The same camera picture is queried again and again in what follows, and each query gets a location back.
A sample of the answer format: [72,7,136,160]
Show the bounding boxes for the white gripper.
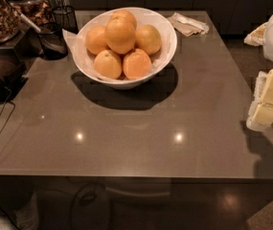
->
[243,14,273,131]

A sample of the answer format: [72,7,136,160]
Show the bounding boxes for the orange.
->
[123,49,151,80]
[135,24,162,56]
[111,10,137,28]
[93,50,123,80]
[104,16,135,55]
[85,26,108,55]

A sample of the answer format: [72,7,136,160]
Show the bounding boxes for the white paper bowl liner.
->
[63,7,177,90]

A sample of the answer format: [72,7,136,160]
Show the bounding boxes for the white ceramic bowl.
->
[67,8,177,90]

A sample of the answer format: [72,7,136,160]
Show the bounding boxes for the folded paper napkins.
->
[168,12,210,36]

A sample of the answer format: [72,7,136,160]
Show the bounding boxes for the white serving spoon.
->
[9,3,41,33]

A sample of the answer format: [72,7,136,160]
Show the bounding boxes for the black appliance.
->
[0,57,27,103]

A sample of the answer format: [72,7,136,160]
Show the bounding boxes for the black wire mesh cup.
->
[53,6,79,34]

